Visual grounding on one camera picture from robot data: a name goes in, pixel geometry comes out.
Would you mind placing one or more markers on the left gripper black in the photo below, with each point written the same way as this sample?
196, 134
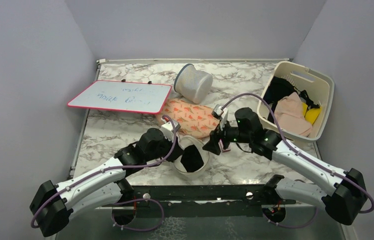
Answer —
176, 151

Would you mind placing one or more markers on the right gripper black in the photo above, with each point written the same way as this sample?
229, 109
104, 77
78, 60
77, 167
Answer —
212, 145

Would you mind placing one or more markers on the black bra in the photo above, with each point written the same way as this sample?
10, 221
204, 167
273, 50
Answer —
191, 159

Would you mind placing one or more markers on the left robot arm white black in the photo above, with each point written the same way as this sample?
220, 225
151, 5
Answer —
54, 203

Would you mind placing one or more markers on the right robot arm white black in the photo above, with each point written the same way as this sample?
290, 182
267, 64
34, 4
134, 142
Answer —
337, 191

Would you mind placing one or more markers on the orange tulip print laundry bag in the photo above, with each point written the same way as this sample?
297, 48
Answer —
195, 120

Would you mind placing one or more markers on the white cylindrical mesh laundry bag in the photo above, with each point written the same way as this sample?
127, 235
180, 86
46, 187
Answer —
193, 84

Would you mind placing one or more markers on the cream plastic laundry basket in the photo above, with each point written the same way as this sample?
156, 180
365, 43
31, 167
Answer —
319, 87

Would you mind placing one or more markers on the small red white card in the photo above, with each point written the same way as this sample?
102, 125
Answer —
224, 148

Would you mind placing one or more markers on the pink framed whiteboard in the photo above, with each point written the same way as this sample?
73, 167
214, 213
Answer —
123, 96

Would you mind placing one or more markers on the pink garment in basket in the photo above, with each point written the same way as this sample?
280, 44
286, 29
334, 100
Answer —
289, 115

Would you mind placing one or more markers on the black garment in basket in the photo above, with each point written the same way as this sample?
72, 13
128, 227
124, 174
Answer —
280, 88

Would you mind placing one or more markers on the yellow garment in basket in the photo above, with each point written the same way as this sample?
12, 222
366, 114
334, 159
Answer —
311, 114

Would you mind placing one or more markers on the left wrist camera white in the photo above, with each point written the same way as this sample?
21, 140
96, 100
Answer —
168, 130

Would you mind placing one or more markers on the black mounting rail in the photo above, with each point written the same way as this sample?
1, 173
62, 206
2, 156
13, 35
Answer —
189, 201

